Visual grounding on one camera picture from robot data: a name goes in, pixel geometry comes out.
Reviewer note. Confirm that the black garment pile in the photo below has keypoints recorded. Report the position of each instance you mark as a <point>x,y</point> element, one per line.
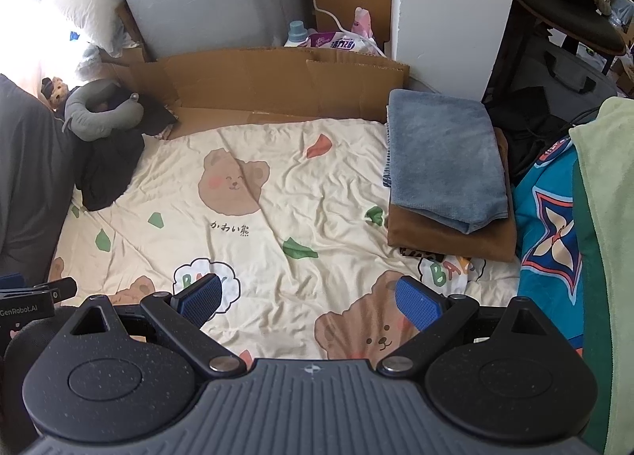
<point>103,168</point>

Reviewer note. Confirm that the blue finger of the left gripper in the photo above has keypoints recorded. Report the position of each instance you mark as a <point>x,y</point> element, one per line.
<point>60,290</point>
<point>12,281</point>

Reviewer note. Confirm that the purple white packaging bag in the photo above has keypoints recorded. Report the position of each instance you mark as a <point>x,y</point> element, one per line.
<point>360,39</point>

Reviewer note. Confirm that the teal detergent bottle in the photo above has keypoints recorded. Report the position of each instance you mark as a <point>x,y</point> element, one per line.
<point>298,36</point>

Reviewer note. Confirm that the grey suitcase with handle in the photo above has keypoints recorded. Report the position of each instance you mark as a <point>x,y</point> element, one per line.
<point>551,92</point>

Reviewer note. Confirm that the cream bear print bedsheet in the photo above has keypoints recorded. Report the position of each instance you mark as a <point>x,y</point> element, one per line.
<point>292,220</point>

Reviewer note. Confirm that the grey plush toy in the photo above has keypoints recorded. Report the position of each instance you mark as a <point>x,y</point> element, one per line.
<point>88,115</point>

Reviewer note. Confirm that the flattened brown cardboard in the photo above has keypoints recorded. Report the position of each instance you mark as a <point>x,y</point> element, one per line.
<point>230,87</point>

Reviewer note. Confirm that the light blue denim jeans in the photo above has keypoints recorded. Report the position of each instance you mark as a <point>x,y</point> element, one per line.
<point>443,161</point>

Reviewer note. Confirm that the light green towel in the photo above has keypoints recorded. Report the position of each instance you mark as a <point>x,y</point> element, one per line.
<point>603,214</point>

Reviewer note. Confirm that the round dark side table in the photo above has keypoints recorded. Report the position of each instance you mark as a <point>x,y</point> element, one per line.
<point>591,29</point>

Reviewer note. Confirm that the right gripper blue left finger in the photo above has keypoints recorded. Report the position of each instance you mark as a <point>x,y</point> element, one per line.
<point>199,302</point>

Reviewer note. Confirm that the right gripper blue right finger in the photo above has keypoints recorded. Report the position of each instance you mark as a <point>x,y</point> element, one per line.
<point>418,304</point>

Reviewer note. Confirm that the dark grey duvet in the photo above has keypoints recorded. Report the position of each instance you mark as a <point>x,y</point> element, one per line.
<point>37,180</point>

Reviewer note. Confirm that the brown teddy bear toy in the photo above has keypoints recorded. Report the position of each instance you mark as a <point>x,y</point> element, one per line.
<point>54,91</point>

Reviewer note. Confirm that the colourful patterned teal garment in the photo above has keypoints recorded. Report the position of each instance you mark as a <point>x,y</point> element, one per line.
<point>547,248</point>

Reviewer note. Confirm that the white pillow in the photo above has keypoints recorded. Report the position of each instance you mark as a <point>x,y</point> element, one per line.
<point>97,20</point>

